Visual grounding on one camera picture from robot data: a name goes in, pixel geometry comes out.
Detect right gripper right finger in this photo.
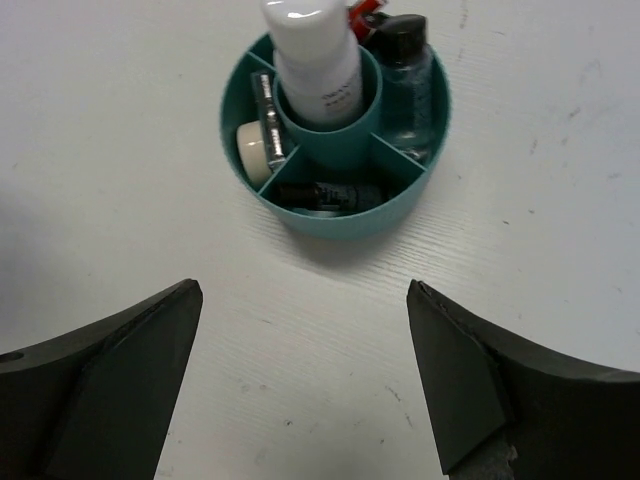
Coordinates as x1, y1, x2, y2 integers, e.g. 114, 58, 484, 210
407, 281, 639, 479

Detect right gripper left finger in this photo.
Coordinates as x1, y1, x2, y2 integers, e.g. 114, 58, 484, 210
1, 279, 203, 479

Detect teal round organizer cup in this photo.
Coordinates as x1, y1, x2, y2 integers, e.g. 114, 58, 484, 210
219, 35, 452, 240

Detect round beige powder compact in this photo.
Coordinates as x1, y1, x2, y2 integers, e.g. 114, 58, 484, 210
236, 121, 272, 188

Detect black mascara tube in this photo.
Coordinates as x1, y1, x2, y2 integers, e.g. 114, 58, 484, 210
273, 182, 390, 213

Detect square eyeshadow palette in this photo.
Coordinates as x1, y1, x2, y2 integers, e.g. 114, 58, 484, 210
251, 70, 287, 171

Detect small black cap jar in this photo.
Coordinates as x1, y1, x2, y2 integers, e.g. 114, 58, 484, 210
375, 14, 433, 164

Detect white cap toner bottle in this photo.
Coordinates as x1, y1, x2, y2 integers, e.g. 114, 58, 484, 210
260, 0, 364, 131

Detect red lip gloss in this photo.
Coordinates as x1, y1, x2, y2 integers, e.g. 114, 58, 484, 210
347, 0, 388, 28

